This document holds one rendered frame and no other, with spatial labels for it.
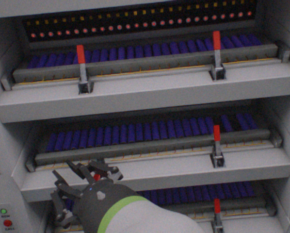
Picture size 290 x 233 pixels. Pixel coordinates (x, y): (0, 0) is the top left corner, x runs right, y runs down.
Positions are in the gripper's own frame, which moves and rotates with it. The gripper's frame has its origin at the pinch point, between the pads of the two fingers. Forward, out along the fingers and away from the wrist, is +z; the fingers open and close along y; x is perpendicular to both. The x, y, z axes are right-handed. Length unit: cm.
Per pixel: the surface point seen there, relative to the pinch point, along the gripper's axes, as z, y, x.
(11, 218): 10.5, -14.5, -4.7
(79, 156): 5.1, 4.8, -0.4
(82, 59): -4.2, 14.4, 19.4
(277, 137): -21.2, 39.4, -15.9
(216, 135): -15.3, 28.4, -8.0
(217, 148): -15.5, 27.2, -10.7
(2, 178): 8.6, -10.5, 5.0
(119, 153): 0.5, 12.0, -4.3
